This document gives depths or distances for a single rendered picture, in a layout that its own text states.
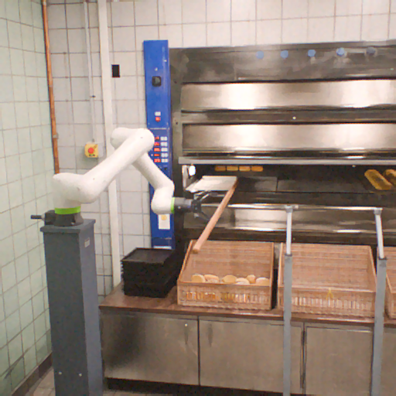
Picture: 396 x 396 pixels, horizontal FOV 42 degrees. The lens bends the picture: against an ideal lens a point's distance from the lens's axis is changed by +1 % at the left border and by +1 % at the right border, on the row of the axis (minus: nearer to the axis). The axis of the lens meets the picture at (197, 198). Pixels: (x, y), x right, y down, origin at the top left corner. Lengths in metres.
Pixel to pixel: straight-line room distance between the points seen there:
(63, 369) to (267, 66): 2.09
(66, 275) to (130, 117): 1.29
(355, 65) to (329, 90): 0.21
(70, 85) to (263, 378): 2.22
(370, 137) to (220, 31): 1.13
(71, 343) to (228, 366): 0.96
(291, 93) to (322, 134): 0.32
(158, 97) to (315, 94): 0.99
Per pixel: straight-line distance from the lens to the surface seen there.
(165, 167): 3.39
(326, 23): 3.32
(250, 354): 3.13
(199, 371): 3.25
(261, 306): 3.05
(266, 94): 3.30
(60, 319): 2.70
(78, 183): 2.40
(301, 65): 3.31
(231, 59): 3.33
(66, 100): 3.62
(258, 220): 3.39
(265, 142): 3.30
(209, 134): 3.35
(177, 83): 3.37
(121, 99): 3.47
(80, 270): 2.56
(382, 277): 2.89
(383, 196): 3.40
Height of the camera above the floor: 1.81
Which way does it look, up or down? 11 degrees down
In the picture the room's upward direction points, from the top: 1 degrees counter-clockwise
